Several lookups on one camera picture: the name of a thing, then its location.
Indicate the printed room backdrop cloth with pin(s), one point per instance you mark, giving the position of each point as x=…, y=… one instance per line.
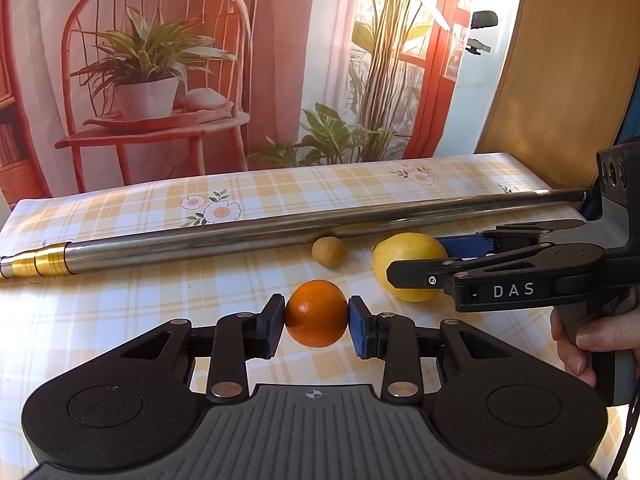
x=103, y=93

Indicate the plaid floral tablecloth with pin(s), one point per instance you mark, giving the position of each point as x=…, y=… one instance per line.
x=49, y=326

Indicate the person's right hand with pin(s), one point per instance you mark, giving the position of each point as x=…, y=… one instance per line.
x=621, y=332

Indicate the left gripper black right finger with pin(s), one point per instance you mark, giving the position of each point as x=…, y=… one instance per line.
x=399, y=343

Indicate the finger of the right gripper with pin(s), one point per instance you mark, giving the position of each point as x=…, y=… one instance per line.
x=434, y=273
x=504, y=238

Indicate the telescopic metal pole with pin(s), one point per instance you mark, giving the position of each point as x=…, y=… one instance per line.
x=68, y=258

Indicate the orange mandarin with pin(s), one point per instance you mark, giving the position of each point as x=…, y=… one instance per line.
x=316, y=314

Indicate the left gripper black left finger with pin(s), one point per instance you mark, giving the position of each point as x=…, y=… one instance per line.
x=235, y=339

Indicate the small tan round fruit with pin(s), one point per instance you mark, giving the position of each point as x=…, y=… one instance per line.
x=329, y=251

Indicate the tan wooden board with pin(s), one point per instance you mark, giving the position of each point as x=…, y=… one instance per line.
x=565, y=86

